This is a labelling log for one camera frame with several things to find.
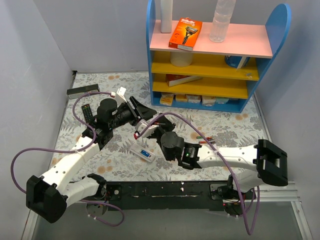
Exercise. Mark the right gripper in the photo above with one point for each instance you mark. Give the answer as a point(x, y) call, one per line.
point(157, 129)

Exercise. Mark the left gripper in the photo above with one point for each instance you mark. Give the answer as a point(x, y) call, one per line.
point(134, 109)

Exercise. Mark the blue battery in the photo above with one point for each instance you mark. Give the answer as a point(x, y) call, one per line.
point(145, 153)

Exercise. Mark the white remote control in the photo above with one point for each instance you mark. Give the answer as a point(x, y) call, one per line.
point(135, 149)

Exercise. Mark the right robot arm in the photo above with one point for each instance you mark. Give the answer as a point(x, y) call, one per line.
point(262, 163)

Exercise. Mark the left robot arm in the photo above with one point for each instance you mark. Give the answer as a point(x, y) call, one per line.
point(50, 194)

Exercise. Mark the black remote control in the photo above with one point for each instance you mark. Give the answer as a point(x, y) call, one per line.
point(88, 115)

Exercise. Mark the floral table cloth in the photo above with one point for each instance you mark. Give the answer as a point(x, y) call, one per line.
point(116, 163)

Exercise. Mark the red white book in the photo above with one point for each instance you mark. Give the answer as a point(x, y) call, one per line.
point(175, 79)

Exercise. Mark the green soap pack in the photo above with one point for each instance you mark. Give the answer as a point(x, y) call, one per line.
point(221, 100)

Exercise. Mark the white cylinder roll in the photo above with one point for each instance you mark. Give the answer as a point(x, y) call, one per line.
point(181, 59)

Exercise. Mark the black rectangular box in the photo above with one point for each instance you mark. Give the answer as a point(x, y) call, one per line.
point(74, 93)

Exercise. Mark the blue yellow pink shelf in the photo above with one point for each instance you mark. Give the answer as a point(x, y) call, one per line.
point(261, 43)

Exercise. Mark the orange razor box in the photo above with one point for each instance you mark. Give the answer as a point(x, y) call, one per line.
point(185, 35)

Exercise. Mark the blue white cup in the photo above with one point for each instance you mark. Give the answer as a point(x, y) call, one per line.
point(236, 62)

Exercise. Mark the clear plastic water bottle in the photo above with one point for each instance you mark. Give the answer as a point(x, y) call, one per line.
point(222, 16)

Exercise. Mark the white tall bottle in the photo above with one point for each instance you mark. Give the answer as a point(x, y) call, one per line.
point(166, 11)

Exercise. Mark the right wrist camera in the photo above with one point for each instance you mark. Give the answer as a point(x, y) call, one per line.
point(142, 130)

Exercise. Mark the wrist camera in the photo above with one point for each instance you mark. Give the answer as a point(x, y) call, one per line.
point(120, 96)
point(142, 130)

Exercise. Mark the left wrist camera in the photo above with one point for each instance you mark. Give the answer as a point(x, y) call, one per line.
point(120, 96)

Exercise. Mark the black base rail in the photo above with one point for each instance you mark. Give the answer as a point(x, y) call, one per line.
point(173, 195)

